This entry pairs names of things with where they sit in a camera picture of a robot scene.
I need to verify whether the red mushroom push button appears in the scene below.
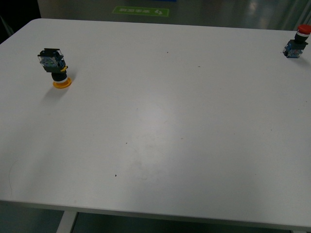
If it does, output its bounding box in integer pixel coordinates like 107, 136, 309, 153
283, 24, 311, 58

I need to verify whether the green floor sign sticker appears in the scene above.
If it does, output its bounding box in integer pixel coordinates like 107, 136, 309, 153
112, 6, 170, 17

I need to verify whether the table leg frame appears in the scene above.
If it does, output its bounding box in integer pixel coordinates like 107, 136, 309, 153
56, 211, 78, 233

